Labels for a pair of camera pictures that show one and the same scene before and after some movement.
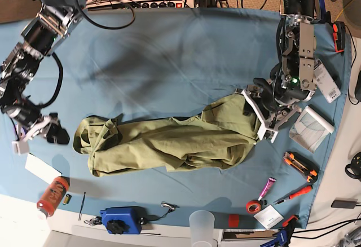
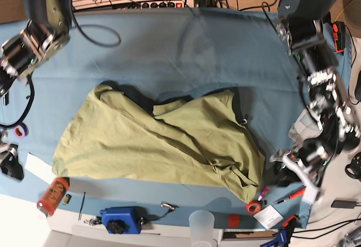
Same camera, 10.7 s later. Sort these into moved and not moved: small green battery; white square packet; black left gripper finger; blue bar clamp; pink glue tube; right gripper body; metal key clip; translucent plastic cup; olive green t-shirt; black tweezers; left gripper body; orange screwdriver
Moved: black left gripper finger; left gripper body; right gripper body; olive green t-shirt
Not moved: blue bar clamp; small green battery; metal key clip; translucent plastic cup; white square packet; black tweezers; orange screwdriver; pink glue tube
